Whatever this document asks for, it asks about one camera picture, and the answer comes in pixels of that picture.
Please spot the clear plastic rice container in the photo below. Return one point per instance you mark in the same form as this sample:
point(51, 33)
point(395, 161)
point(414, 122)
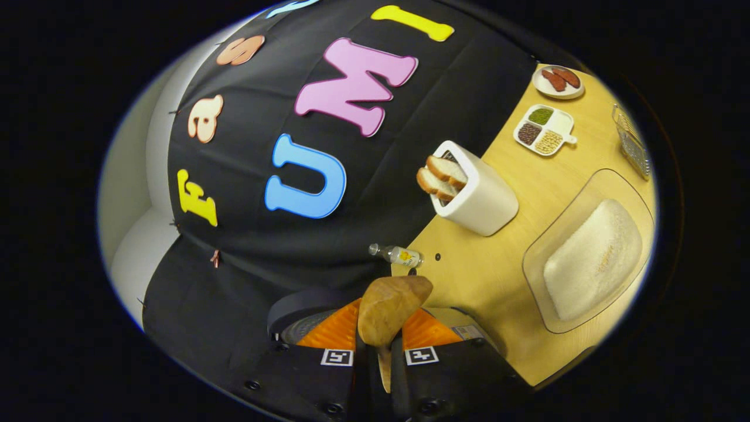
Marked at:
point(542, 293)

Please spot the toast bread slice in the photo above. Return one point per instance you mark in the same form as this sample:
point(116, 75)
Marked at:
point(448, 170)
point(436, 184)

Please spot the small clear glass bottle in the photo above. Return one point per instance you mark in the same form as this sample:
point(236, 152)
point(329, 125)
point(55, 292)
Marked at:
point(401, 256)

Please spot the white toaster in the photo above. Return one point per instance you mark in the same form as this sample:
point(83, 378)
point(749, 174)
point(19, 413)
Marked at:
point(486, 202)

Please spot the dark grey rice cooker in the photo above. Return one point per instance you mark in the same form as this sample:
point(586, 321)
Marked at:
point(304, 308)

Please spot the white round plate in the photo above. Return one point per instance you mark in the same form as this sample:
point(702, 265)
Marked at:
point(542, 88)

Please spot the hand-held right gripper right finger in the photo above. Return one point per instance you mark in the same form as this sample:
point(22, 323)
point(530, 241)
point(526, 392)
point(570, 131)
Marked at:
point(457, 381)

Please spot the black backdrop cloth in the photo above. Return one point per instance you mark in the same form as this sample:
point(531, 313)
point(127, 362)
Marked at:
point(263, 264)

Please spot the red meat slice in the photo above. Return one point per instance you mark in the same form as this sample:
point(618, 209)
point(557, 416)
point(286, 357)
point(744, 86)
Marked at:
point(567, 76)
point(554, 81)

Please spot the wooden spoon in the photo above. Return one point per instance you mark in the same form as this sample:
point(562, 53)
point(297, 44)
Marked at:
point(387, 310)

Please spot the white divided bean dish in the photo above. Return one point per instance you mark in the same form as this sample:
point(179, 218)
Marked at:
point(559, 122)

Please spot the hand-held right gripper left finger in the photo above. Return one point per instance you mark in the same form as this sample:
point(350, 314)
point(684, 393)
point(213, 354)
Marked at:
point(304, 381)

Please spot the pink clip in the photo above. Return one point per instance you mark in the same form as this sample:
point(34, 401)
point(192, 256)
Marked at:
point(215, 258)

